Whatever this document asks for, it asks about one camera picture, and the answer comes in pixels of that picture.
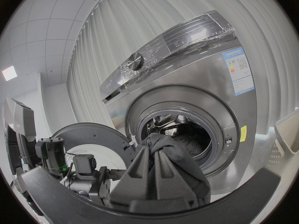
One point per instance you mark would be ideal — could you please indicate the heap of dark clothes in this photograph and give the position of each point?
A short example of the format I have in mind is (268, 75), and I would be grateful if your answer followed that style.
(189, 145)

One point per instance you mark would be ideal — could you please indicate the black garment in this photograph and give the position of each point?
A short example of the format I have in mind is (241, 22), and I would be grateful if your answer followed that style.
(179, 155)

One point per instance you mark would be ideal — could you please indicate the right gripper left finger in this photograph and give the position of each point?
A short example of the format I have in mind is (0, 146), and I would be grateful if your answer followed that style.
(137, 171)

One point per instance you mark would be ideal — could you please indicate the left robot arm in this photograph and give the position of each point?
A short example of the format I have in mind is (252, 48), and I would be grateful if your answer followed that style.
(23, 122)

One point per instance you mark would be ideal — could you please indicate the grey washing machine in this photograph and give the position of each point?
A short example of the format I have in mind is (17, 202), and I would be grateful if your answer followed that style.
(205, 83)

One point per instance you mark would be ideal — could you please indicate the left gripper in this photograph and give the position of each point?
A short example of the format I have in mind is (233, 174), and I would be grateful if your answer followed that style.
(98, 185)

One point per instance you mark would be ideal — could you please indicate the washing machine door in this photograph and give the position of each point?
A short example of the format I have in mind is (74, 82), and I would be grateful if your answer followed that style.
(98, 136)

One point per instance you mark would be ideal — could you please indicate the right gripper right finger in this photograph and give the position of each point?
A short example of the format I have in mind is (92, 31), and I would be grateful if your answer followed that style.
(167, 178)

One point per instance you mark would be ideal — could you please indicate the white curtain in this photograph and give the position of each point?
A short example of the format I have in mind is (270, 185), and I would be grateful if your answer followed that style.
(144, 36)

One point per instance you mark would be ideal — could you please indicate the square ceiling light panel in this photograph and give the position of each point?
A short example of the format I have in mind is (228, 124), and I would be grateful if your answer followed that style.
(8, 73)

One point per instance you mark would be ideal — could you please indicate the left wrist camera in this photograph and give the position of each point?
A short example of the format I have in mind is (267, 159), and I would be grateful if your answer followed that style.
(83, 164)

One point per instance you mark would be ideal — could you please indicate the cream laundry basket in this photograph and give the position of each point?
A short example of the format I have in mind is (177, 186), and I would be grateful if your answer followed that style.
(286, 134)

